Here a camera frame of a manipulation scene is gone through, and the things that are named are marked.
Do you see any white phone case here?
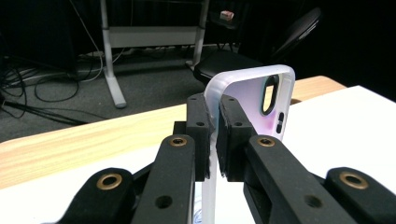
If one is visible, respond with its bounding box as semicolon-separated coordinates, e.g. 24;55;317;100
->
201;63;296;224

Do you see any beige desk with white legs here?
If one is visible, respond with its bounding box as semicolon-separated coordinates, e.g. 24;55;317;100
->
99;0;210;109

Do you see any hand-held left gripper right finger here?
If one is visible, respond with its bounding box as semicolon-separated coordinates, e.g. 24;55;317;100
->
216;94;356;224

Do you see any white table sheet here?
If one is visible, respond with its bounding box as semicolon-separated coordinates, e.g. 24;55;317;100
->
0;85;396;224

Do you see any tangle of floor cables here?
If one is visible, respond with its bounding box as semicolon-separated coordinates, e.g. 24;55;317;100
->
0;43;194;127

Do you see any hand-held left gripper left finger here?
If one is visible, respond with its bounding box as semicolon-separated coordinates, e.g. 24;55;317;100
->
130;92;217;224

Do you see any wooden table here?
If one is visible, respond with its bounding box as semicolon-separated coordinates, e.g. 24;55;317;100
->
0;75;347;191

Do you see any black folding chair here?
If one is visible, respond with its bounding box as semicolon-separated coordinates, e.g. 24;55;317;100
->
192;7;323;87

